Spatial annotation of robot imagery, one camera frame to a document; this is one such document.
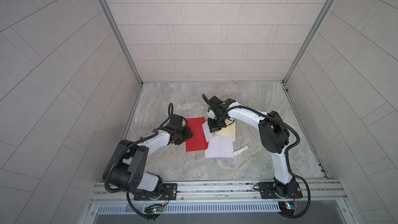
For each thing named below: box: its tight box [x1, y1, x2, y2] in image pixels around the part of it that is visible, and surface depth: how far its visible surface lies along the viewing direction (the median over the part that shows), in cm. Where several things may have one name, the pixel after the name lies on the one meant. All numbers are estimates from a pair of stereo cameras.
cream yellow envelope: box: [214, 118, 236, 143], surface depth 91 cm
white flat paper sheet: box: [205, 135, 235, 159], surface depth 86 cm
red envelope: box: [185, 116, 209, 152], surface depth 91 cm
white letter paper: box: [202, 119, 216, 143], surface depth 88 cm
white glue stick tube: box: [233, 145, 249, 157], surface depth 84 cm
